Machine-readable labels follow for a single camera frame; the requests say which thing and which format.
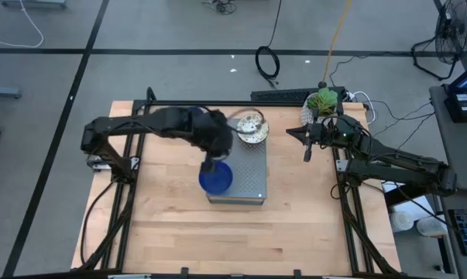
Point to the succulent in white patterned pot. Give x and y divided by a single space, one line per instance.
326 100

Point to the black desk crossbar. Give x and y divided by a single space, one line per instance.
397 198

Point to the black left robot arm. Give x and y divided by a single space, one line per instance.
140 126

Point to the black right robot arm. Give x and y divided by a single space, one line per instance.
395 166

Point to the black aluminium table frame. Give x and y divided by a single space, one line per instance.
279 104

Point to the grey perforated metal box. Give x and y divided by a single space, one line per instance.
252 170

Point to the black laptop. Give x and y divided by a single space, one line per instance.
465 102

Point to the grey desk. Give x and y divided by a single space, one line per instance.
450 267
465 155

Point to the white paper sheet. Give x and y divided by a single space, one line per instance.
411 207

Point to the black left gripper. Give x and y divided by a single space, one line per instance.
215 133

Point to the black power strip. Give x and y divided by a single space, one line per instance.
279 95

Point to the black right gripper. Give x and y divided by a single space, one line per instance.
322 131

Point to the black floor fan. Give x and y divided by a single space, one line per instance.
455 31

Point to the grey furniture foot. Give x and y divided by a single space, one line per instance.
2 92

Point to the speckled bowl yellow outside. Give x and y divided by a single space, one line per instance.
256 135

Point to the grey metal cart base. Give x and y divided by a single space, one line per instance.
31 3

